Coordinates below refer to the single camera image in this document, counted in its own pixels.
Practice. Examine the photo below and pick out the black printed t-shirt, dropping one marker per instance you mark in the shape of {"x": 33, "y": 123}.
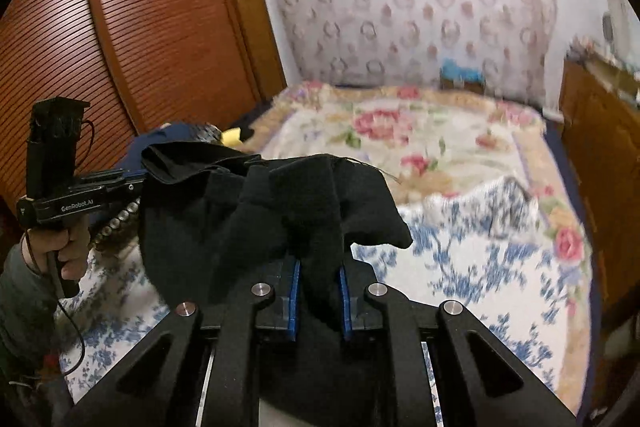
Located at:
{"x": 280, "y": 217}

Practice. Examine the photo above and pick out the yellow soft object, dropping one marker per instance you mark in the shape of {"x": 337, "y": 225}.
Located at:
{"x": 232, "y": 136}

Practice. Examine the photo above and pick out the blue plastic bag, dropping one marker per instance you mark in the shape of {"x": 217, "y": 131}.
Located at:
{"x": 460, "y": 71}

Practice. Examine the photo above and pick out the small cardboard box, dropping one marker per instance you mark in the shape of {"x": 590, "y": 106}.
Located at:
{"x": 462, "y": 85}

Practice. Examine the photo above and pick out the small desk fan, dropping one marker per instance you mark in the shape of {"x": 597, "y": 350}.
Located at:
{"x": 607, "y": 27}

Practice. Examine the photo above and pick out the floral blanket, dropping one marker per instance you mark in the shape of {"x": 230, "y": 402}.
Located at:
{"x": 400, "y": 142}

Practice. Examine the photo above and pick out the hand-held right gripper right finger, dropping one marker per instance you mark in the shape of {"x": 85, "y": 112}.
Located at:
{"x": 345, "y": 302}

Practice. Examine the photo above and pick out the blue floral bed sheet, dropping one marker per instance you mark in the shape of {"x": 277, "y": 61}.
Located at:
{"x": 475, "y": 257}

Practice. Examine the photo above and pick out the navy blue garment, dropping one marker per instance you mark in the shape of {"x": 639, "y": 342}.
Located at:
{"x": 165, "y": 138}

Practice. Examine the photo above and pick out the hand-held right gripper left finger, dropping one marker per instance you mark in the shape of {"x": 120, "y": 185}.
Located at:
{"x": 295, "y": 302}

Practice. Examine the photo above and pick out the person's left forearm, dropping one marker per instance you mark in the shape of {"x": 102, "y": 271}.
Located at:
{"x": 25, "y": 312}

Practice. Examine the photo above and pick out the person's left hand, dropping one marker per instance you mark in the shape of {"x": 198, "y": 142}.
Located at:
{"x": 75, "y": 252}

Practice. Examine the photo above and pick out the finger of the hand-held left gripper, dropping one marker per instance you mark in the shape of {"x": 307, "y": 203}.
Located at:
{"x": 134, "y": 177}

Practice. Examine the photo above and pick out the cluttered cardboard box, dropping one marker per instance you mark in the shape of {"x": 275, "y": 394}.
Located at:
{"x": 602, "y": 53}

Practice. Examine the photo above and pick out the wooden sideboard cabinet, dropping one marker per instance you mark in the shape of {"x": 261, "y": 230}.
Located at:
{"x": 600, "y": 137}

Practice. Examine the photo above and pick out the wooden louvered wardrobe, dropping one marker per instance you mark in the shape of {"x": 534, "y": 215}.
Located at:
{"x": 125, "y": 32}

